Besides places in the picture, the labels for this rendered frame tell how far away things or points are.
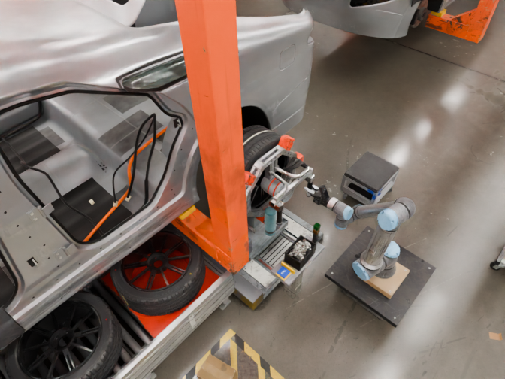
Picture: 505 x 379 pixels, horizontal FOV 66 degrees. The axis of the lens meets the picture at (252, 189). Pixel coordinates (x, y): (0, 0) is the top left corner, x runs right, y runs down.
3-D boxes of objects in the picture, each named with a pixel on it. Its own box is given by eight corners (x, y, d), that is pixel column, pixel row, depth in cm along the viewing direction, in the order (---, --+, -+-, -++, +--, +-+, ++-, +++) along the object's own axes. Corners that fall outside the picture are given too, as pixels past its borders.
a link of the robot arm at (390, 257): (400, 262, 281) (406, 248, 268) (382, 274, 276) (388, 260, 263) (385, 247, 290) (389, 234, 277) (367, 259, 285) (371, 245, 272)
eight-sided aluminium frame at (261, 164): (288, 185, 316) (291, 133, 276) (294, 189, 313) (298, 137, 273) (241, 225, 290) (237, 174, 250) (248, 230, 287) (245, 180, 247)
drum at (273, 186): (272, 181, 292) (272, 168, 281) (294, 195, 282) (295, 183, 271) (259, 192, 285) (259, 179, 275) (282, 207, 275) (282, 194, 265)
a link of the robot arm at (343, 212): (346, 223, 268) (347, 215, 260) (331, 214, 273) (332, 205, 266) (353, 215, 272) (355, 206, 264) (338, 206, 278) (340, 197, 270)
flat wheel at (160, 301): (152, 228, 328) (146, 211, 311) (221, 257, 309) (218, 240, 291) (100, 295, 289) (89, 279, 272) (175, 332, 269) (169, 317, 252)
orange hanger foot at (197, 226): (186, 210, 308) (179, 180, 283) (234, 248, 284) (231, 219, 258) (170, 223, 300) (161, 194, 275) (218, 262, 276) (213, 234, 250)
